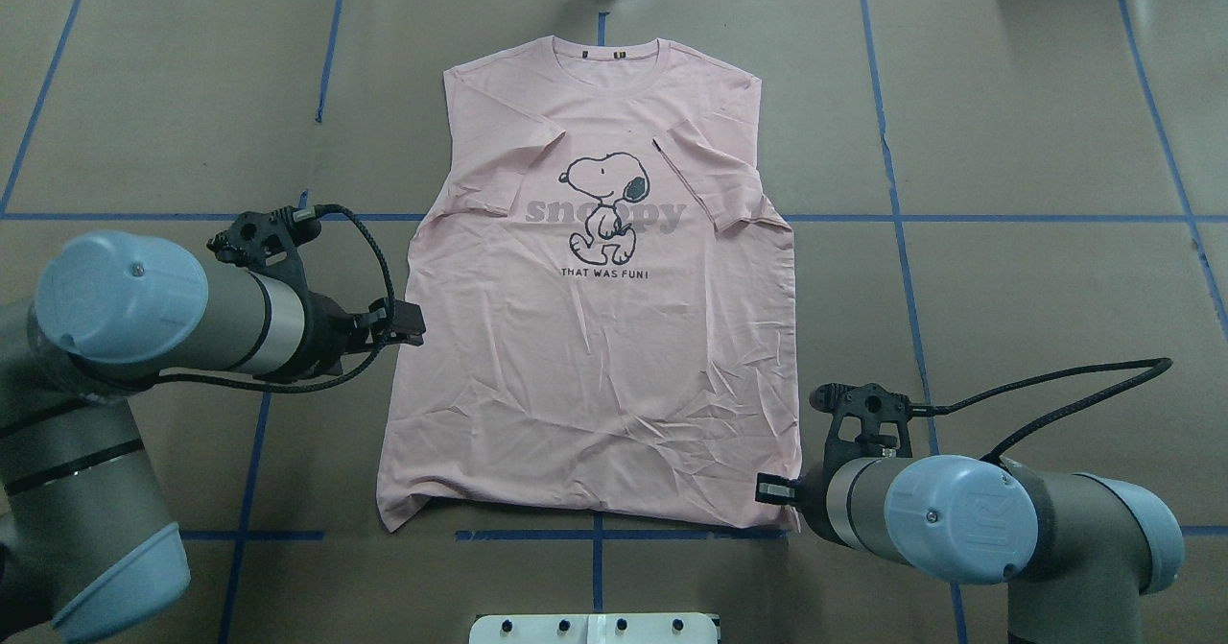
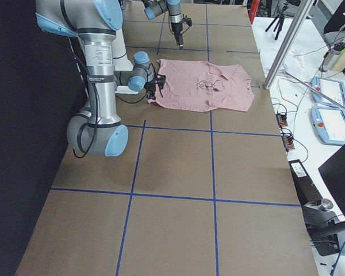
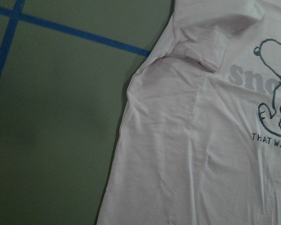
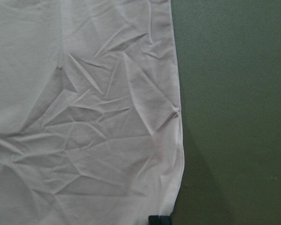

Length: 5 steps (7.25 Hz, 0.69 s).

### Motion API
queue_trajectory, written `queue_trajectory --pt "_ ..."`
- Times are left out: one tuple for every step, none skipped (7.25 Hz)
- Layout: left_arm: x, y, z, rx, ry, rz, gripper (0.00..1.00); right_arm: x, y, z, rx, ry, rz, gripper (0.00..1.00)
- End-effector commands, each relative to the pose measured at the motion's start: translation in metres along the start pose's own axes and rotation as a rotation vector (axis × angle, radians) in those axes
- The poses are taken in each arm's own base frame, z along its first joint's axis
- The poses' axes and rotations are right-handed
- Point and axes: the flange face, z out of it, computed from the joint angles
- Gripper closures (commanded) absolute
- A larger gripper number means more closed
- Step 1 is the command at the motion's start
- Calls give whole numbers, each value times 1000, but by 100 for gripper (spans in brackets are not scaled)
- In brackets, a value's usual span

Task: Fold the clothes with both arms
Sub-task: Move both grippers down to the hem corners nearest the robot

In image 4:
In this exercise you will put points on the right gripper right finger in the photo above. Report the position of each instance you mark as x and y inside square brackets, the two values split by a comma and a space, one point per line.
[165, 220]

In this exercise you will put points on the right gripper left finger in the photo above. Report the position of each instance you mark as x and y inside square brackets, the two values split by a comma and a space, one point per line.
[154, 220]

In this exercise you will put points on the pink Snoopy t-shirt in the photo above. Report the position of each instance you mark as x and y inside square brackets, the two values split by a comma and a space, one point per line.
[90, 112]

